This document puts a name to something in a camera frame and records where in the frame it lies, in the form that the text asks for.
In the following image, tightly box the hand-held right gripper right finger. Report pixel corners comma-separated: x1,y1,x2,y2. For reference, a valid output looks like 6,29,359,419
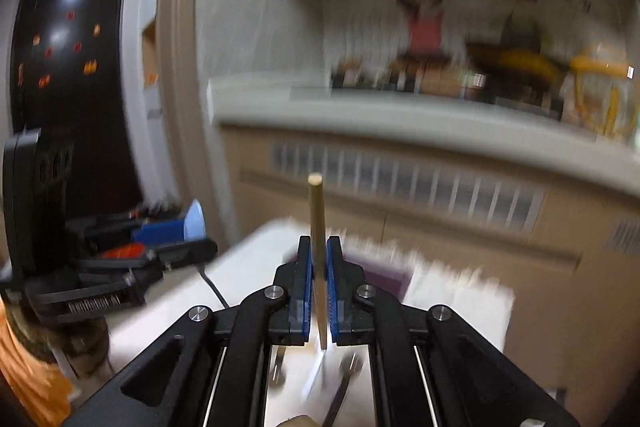
325,235,581,427

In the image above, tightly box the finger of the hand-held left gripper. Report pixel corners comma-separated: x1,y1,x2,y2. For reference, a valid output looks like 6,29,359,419
67,214,185,244
77,237,219,273

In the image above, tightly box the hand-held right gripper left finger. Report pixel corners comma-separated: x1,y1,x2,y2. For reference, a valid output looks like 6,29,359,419
62,235,317,427

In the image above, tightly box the light blue spoon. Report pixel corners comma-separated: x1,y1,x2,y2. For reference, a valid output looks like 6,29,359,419
182,200,207,240

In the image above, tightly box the purple tray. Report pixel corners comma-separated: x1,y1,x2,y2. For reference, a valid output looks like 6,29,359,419
345,251,414,304

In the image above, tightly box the wooden chopstick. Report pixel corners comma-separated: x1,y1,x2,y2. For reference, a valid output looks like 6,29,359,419
308,173,329,351

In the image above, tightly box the white tablecloth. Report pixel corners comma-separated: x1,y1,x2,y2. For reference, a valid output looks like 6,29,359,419
109,216,517,427

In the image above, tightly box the metal utensil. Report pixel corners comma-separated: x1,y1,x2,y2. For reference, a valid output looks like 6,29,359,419
270,347,287,390
322,352,365,427

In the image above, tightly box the black door with red stickers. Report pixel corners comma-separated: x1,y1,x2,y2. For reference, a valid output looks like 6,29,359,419
10,0,145,219

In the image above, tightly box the wooden radiator cover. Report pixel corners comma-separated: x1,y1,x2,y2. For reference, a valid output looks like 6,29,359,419
220,126,640,408

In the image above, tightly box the orange garment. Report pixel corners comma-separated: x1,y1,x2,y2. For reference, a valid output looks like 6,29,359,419
0,302,74,427

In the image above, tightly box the white window ledge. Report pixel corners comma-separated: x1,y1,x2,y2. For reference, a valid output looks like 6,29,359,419
207,76,640,188

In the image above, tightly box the row of small bottles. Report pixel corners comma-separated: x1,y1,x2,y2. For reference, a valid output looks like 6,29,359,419
330,56,467,96

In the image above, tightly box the yellow and black object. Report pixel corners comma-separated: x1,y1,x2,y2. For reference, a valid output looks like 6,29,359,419
465,41,572,94

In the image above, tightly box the black cable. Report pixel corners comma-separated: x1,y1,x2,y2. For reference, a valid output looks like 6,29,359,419
199,268,231,309

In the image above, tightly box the wall poster with figures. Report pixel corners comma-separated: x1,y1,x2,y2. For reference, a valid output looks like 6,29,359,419
325,0,621,75

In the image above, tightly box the clear container with yellow handle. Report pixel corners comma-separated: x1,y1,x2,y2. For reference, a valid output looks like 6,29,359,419
561,41,639,138

